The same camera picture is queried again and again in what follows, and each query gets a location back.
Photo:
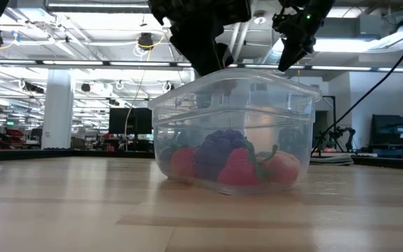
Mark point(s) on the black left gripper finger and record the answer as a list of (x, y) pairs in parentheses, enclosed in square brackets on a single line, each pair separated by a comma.
[(201, 56), (225, 56)]

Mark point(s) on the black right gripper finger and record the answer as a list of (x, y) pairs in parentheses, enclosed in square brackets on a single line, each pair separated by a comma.
[(290, 56)]

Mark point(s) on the clear plastic tupperware container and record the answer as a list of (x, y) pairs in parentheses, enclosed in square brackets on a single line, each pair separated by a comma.
[(236, 105)]

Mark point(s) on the purple grape bunch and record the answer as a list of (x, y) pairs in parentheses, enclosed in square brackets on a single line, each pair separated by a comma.
[(219, 150)]

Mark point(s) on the red strawberry green leaves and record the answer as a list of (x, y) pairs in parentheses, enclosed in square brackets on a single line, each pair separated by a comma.
[(238, 169), (184, 162)]

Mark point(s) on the pink peach half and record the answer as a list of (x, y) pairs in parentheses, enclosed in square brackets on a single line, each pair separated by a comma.
[(283, 168)]

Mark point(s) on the black background robot arm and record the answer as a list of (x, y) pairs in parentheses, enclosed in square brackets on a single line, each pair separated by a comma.
[(343, 130)]

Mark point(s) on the white ceiling sensor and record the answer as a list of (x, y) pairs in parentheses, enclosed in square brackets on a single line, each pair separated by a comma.
[(259, 20)]

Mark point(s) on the black background monitor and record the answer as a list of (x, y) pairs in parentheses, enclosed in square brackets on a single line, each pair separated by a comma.
[(121, 120), (145, 120)]

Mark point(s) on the grey folded cloth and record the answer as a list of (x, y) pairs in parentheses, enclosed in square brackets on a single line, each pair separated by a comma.
[(331, 160)]

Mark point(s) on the black round ceiling fixture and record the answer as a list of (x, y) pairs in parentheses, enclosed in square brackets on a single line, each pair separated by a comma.
[(85, 87)]

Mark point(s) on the black screen on cart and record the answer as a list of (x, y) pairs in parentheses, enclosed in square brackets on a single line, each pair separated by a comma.
[(394, 131)]

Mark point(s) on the white building pillar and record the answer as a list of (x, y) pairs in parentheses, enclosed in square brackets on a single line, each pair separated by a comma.
[(58, 112)]

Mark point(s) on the green exit sign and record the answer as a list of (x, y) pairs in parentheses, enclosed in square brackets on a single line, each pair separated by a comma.
[(10, 122)]

